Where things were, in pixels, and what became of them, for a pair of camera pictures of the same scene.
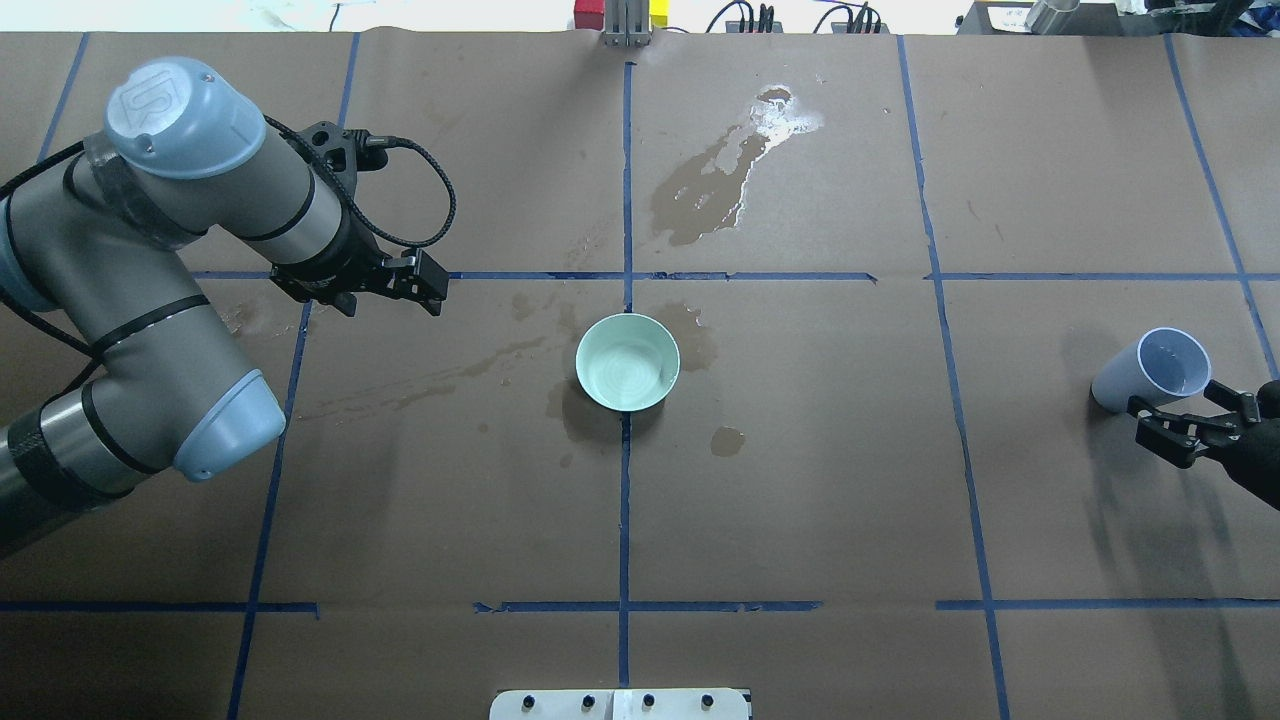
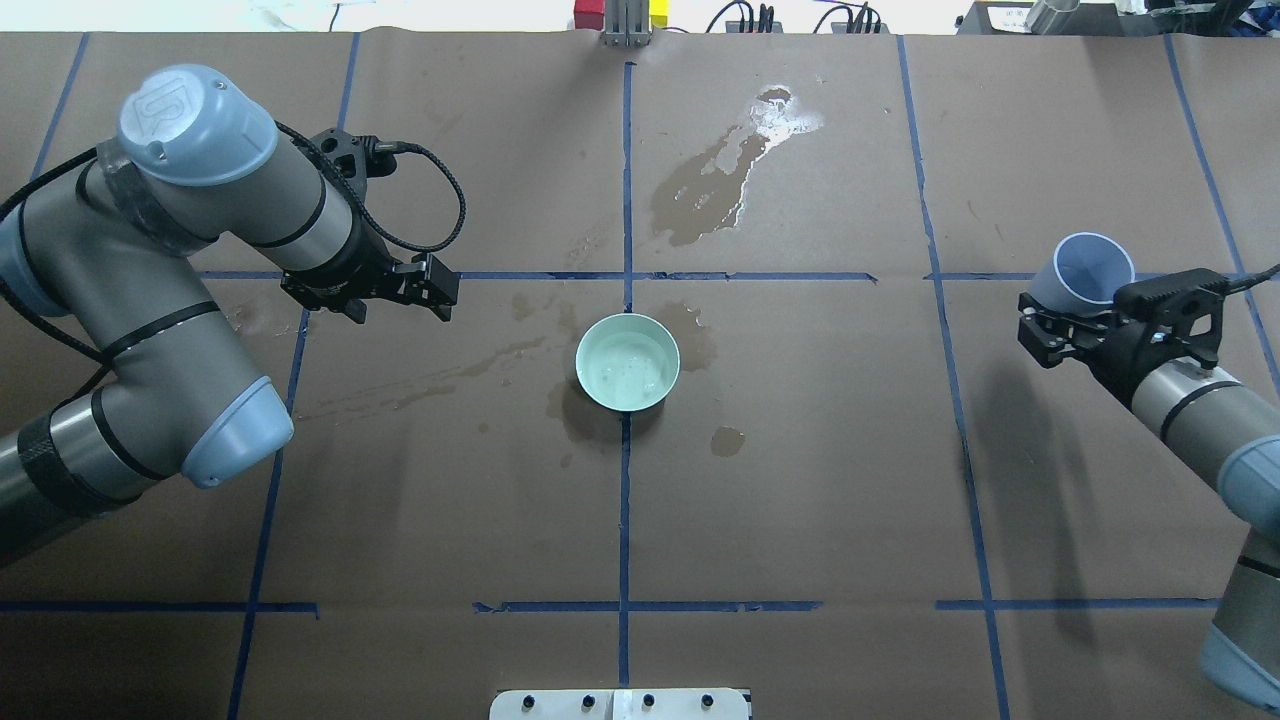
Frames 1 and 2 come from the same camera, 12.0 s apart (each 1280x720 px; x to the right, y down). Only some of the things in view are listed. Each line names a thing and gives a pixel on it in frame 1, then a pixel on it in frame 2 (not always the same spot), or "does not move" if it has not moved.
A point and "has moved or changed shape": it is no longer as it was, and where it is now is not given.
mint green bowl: x=628 y=362 does not move
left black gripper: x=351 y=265 does not move
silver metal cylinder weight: x=1051 y=17 does not move
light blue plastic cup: x=1165 y=363 has moved or changed shape
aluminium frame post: x=627 y=23 does not move
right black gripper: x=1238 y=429 -> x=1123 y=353
